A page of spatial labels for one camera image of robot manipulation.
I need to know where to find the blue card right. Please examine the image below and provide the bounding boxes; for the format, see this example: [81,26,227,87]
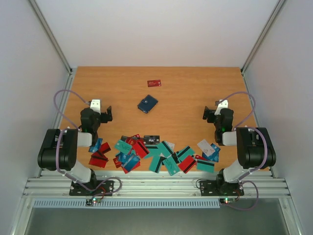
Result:
[202,143,221,163]

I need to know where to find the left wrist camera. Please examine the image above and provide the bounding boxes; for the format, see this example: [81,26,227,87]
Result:
[90,99,101,114]

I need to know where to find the blue card pile centre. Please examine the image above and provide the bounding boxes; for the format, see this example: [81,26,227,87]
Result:
[117,152,140,174]

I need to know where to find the red striped card centre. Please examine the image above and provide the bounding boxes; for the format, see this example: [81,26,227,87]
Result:
[133,141,150,158]

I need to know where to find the black VIP card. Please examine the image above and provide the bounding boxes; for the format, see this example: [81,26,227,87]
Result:
[143,135,160,145]

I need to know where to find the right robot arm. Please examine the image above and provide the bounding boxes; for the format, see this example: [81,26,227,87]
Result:
[202,107,276,195]

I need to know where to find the teal striped card lower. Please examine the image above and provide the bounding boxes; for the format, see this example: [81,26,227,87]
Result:
[149,156,162,173]

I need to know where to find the teal striped card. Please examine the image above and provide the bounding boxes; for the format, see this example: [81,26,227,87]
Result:
[197,159,215,173]
[149,156,162,173]
[145,141,174,158]

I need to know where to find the teal VIP card bottom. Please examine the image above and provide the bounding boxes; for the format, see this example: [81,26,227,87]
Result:
[162,157,180,176]

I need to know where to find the blue card left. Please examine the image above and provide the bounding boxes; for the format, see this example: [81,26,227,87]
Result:
[89,138,103,153]

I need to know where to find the teal striped card centre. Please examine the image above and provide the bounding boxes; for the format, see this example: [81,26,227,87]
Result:
[145,141,174,158]

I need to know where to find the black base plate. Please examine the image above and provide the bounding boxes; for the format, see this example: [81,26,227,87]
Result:
[69,180,114,196]
[199,180,245,196]

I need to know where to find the red striped card left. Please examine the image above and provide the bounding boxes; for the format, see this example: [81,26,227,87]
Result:
[89,151,108,168]

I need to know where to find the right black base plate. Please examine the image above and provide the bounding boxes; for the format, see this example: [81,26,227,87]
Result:
[199,180,245,196]

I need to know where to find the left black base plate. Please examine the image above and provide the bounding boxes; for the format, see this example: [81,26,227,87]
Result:
[69,180,114,196]

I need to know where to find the teal striped card right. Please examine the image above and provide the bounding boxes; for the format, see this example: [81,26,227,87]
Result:
[197,159,215,173]

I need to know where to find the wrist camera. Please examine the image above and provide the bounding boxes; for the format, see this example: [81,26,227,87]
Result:
[214,99,228,116]
[90,99,101,114]

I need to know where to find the teal vip card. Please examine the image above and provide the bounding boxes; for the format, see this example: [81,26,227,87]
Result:
[114,140,132,155]
[162,157,180,176]

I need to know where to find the grey slotted cable duct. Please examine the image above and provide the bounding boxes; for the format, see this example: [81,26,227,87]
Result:
[33,198,220,209]

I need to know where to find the white floral card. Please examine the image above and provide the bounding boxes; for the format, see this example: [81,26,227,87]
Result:
[197,139,215,157]

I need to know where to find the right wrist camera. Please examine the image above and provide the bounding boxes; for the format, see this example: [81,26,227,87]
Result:
[214,99,228,116]

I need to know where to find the lone red card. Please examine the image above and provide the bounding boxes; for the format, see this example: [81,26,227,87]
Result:
[147,80,161,87]

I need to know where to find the blue leather card holder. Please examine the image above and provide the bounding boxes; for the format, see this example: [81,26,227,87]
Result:
[137,95,158,114]

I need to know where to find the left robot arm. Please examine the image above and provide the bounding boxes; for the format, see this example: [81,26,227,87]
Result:
[37,106,112,195]

